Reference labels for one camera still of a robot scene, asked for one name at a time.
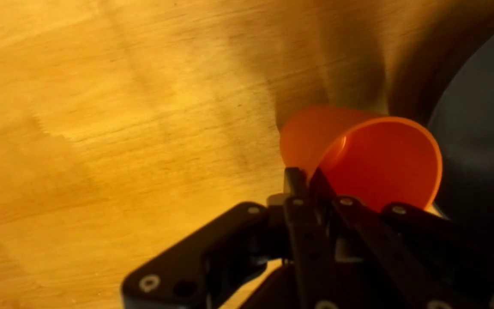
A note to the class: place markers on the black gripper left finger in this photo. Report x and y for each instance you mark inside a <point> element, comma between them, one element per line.
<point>241,257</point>

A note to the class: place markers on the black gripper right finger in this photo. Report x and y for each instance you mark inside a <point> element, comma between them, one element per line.
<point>407,250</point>

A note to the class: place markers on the orange plastic cup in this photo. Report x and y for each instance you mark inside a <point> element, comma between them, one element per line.
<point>373,159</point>

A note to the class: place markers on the dark grey bowl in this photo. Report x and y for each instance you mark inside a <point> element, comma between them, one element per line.
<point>481,130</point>

